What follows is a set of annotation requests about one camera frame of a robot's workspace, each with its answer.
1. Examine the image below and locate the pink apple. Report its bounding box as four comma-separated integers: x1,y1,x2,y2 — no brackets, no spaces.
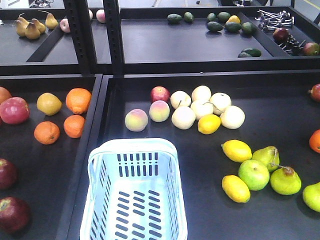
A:
96,9,106,24
59,18,71,34

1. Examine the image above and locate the green pear upper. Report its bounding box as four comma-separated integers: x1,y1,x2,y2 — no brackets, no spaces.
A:
252,146,280,172

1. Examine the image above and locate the dark red apple left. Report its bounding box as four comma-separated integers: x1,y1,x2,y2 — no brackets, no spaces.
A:
0,158,18,190

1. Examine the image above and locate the light blue plastic basket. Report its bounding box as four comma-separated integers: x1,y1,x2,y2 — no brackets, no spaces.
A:
79,138,188,240

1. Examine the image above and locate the pink apple right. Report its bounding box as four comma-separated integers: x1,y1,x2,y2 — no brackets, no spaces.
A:
96,9,106,24

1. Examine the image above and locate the lemon right upper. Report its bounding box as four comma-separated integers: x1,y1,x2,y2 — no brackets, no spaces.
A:
221,139,252,163

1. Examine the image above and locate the green pear lower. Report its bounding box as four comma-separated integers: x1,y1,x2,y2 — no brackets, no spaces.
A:
269,163,302,196

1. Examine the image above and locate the brown pear middle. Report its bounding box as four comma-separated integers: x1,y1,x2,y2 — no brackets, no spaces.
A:
25,18,46,40

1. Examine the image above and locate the green apple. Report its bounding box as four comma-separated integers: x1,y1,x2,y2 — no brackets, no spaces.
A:
238,159,270,191

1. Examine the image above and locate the peach right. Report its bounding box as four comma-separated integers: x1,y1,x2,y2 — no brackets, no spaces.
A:
149,100,170,123

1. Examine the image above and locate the yellow round citrus fruit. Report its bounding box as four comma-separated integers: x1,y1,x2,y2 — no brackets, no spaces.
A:
36,92,63,116

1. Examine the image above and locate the brown pear left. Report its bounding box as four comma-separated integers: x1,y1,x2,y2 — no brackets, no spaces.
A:
14,19,29,37

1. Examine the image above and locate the small orange front left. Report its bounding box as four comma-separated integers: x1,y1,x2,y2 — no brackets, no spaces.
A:
33,121,60,145

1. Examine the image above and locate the small orange front right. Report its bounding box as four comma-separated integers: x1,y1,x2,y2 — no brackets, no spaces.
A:
63,115,85,139

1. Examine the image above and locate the brown pear right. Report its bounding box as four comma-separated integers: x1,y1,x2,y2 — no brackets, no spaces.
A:
38,10,59,30

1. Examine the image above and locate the lemon right lower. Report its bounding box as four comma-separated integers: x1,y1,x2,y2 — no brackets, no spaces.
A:
221,175,251,203

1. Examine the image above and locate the small orange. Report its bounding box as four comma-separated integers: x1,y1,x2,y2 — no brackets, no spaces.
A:
63,115,85,139
33,121,60,145

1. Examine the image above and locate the green pear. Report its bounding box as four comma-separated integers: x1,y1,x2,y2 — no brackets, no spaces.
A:
269,163,302,196
252,146,280,172

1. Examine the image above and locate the black wooden display stand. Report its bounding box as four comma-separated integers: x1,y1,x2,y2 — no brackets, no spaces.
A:
0,6,320,240

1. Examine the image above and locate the large orange with nub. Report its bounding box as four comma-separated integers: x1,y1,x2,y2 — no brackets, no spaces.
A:
65,88,92,115

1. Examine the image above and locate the dark red apple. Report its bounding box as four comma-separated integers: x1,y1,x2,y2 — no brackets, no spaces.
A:
0,158,18,190
0,196,31,234

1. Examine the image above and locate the lemon near white fruits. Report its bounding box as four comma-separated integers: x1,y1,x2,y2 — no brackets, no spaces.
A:
197,114,221,135

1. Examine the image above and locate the black upright shelf post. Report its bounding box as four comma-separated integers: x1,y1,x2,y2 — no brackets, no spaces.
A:
63,0,125,76

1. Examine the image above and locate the peach left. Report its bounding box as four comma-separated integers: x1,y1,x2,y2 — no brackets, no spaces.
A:
124,108,148,132

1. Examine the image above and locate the bright red apple right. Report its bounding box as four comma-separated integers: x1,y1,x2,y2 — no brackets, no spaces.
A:
0,97,30,125

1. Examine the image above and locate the dark red apple front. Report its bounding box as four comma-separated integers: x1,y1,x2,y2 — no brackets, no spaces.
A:
0,196,31,234

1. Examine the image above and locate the peach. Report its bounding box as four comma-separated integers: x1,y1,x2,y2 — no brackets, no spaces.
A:
149,100,170,123
124,108,148,132

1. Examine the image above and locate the brown pear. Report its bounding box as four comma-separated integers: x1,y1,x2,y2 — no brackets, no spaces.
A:
14,19,29,37
38,10,59,30
25,18,46,40

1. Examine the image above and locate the pink apple front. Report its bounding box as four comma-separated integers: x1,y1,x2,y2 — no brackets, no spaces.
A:
59,18,71,34

